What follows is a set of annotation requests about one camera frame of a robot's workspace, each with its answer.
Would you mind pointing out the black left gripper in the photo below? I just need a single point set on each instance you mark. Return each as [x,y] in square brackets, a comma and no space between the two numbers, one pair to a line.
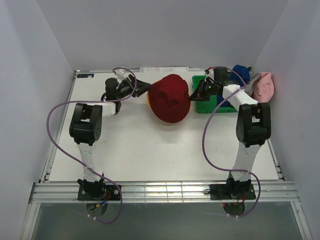
[141,87]

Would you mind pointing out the grey bucket hat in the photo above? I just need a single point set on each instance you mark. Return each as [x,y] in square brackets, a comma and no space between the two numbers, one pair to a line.
[251,85]

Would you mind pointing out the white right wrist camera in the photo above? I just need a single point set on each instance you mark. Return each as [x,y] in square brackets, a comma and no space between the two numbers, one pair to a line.
[209,72]

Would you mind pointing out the green plastic tray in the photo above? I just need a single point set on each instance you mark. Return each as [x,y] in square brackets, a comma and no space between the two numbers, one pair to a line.
[207,107]

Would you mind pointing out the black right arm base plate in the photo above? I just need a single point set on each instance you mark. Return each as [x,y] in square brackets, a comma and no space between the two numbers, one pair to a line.
[223,192]

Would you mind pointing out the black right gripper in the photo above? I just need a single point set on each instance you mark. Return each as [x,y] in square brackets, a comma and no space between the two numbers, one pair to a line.
[198,94]

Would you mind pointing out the paper sheets at back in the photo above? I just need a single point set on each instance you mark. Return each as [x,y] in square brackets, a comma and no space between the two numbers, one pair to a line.
[164,69]

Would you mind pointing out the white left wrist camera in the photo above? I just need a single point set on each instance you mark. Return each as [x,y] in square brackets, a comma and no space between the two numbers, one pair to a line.
[120,74]

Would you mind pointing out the dark red bucket hat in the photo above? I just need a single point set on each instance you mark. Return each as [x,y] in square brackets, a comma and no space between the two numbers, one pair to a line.
[169,87]

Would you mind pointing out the yellow bucket hat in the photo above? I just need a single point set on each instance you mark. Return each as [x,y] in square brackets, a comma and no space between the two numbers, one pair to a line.
[169,110]

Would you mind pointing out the pink bucket hat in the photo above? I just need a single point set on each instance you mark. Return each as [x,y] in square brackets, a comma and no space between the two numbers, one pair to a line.
[264,88]

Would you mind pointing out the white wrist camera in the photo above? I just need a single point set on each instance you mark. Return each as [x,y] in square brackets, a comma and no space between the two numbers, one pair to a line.
[209,72]
[120,74]

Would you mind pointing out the aluminium front rail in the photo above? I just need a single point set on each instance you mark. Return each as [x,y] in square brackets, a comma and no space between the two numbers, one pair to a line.
[157,192]

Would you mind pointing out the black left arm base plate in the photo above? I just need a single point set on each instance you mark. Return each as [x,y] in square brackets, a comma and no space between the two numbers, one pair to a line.
[112,191]

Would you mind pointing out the blue bucket hat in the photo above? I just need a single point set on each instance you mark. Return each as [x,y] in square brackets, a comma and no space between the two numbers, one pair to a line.
[244,73]

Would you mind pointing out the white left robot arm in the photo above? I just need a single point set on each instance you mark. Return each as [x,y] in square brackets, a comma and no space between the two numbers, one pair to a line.
[86,126]

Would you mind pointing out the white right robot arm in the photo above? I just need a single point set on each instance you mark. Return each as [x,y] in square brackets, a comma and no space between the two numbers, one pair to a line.
[253,128]

